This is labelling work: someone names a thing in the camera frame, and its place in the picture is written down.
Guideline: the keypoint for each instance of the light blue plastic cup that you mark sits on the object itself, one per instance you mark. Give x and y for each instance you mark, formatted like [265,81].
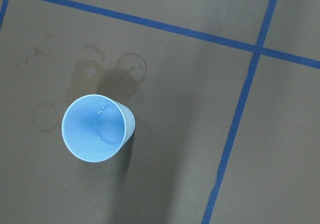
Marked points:
[95,127]

